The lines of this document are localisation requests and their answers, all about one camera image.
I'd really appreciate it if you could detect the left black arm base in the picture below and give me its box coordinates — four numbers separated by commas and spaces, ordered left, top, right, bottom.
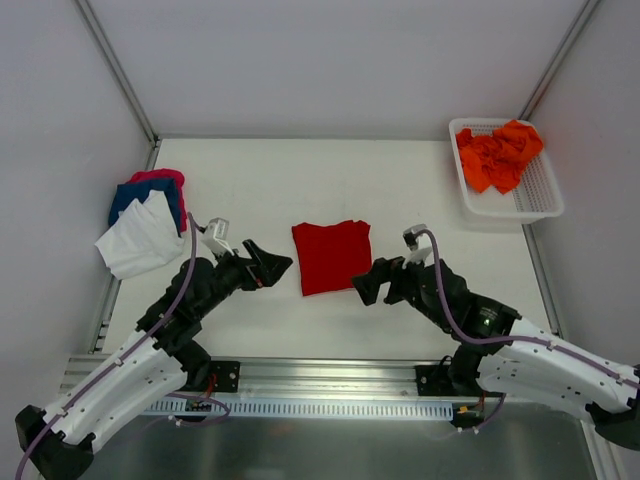
175, 341, 241, 393

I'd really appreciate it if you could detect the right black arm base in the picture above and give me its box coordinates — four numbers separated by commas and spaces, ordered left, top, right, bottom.
414, 346, 501, 398

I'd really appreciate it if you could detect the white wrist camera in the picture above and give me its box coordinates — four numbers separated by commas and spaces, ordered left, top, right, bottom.
201, 217, 233, 257
403, 224, 432, 268

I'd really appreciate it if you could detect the blue folded t shirt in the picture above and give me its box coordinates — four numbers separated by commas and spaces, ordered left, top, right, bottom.
107, 184, 181, 236

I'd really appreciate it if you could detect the white slotted cable duct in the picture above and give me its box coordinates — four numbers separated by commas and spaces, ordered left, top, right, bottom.
144, 397, 454, 421

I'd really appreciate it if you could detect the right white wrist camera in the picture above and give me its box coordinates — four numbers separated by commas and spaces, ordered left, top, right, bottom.
403, 224, 432, 268

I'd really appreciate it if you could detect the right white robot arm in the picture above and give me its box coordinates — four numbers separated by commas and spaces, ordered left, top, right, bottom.
352, 258, 639, 450

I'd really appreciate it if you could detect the pink folded t shirt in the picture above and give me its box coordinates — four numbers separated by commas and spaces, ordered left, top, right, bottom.
127, 168, 187, 233

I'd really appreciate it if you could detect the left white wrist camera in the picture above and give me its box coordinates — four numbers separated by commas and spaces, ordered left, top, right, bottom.
201, 217, 233, 257

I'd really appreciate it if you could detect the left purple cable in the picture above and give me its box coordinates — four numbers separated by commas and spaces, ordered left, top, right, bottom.
13, 212, 231, 480

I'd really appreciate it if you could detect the aluminium mounting rail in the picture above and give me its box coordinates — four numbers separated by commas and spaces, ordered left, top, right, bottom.
59, 353, 501, 401

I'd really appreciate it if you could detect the white folded t shirt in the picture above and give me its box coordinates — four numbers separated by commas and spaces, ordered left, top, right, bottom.
95, 223, 184, 280

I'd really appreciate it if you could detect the orange t shirt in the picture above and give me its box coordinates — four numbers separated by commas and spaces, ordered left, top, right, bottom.
455, 120, 544, 195

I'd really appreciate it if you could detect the red t shirt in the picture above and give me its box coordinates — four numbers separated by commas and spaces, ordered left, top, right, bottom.
291, 220, 372, 297

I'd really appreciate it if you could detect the purple cable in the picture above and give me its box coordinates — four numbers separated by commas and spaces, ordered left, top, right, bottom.
13, 212, 231, 480
419, 227, 640, 431

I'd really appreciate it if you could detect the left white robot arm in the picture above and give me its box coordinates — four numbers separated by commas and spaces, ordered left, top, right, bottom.
15, 240, 293, 479

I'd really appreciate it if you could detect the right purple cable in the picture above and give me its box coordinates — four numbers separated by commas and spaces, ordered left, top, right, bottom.
419, 227, 640, 431

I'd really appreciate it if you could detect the white plastic basket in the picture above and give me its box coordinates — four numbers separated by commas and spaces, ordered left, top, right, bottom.
449, 117, 564, 228

